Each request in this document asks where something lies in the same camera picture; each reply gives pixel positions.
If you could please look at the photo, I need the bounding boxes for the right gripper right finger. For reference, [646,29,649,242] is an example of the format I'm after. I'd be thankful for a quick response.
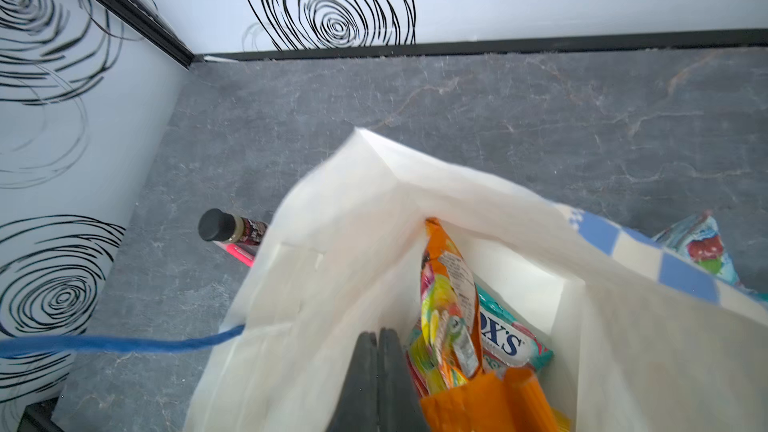
[377,328,429,432]

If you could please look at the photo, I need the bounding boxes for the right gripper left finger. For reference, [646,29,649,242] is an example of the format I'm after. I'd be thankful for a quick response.
[326,332,378,432]

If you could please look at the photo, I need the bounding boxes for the orange snack packet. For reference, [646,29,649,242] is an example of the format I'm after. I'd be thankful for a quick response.
[412,218,571,431]

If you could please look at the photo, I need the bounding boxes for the teal Fox's candy bag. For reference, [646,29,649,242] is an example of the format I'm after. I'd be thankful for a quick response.
[407,284,554,379]

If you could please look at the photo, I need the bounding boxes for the checkered paper bag blue handles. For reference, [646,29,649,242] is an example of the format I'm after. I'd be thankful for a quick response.
[0,127,768,432]

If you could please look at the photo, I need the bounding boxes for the green snack packet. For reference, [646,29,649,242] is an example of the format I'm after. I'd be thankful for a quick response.
[652,211,767,307]

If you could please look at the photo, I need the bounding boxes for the pink marker pen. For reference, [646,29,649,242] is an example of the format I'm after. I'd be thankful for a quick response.
[215,242,254,267]

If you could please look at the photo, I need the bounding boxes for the small dark spice bottle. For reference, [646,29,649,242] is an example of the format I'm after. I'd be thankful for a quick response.
[197,208,268,246]

